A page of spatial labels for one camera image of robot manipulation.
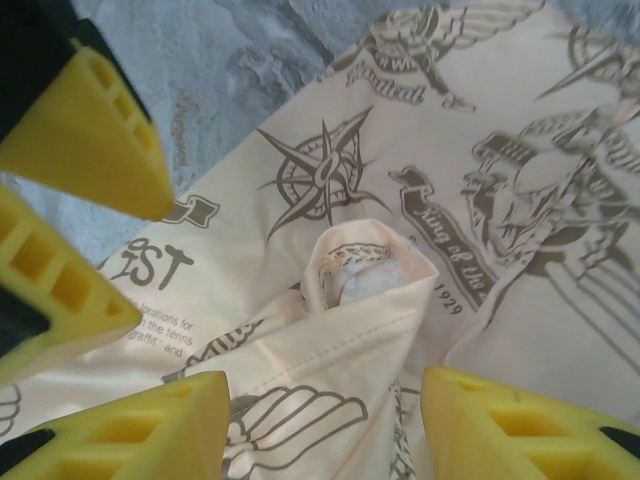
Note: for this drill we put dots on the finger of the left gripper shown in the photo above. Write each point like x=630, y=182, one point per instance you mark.
x=45, y=280
x=75, y=130

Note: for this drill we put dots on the peach printed t-shirt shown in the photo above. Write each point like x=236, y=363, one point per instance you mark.
x=350, y=350

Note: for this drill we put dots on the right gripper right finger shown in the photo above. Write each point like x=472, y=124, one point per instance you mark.
x=525, y=435

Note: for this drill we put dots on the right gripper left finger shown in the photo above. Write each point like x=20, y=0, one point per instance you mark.
x=130, y=435

